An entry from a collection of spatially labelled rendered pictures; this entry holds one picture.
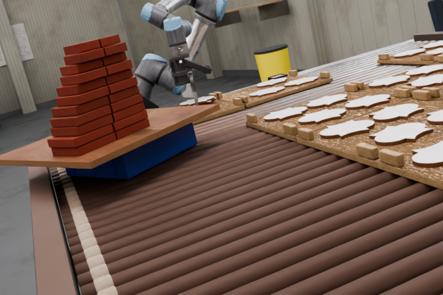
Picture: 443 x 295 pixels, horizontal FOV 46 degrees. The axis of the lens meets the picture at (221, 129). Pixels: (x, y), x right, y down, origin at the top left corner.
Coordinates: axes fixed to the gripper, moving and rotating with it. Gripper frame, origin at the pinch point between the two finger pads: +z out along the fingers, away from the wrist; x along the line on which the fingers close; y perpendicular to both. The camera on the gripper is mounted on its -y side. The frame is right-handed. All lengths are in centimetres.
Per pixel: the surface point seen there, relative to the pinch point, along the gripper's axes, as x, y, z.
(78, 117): 83, 34, -17
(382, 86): 47, -61, 3
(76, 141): 85, 36, -11
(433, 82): 62, -71, 2
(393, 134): 102, -39, 2
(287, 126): 76, -20, 1
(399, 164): 121, -31, 2
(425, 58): 19, -91, 2
